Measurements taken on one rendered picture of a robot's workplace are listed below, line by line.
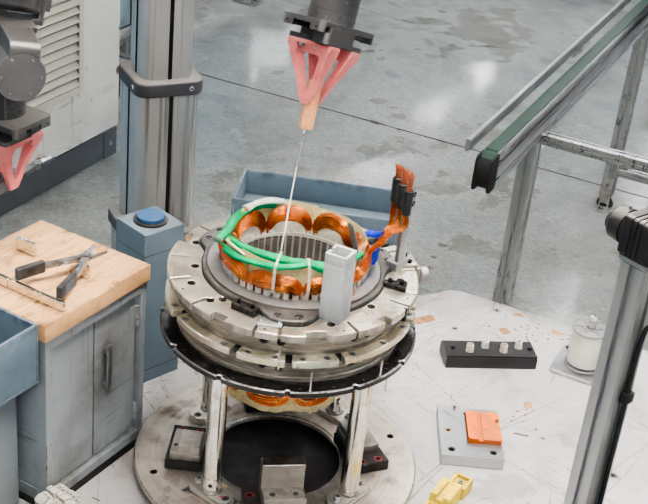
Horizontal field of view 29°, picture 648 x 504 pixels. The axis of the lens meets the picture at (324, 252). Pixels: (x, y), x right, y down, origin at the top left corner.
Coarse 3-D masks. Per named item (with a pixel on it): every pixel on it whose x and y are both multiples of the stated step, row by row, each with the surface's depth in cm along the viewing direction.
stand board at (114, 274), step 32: (32, 224) 170; (0, 256) 161; (32, 256) 162; (64, 256) 163; (128, 256) 164; (0, 288) 154; (96, 288) 157; (128, 288) 160; (32, 320) 149; (64, 320) 151
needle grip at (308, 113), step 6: (318, 90) 149; (318, 96) 149; (312, 102) 149; (306, 108) 149; (312, 108) 149; (306, 114) 149; (312, 114) 149; (300, 120) 150; (306, 120) 149; (312, 120) 149; (300, 126) 149; (306, 126) 149; (312, 126) 150
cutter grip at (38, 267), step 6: (30, 264) 154; (36, 264) 154; (42, 264) 155; (18, 270) 153; (24, 270) 154; (30, 270) 154; (36, 270) 155; (42, 270) 156; (18, 276) 153; (24, 276) 154; (30, 276) 155
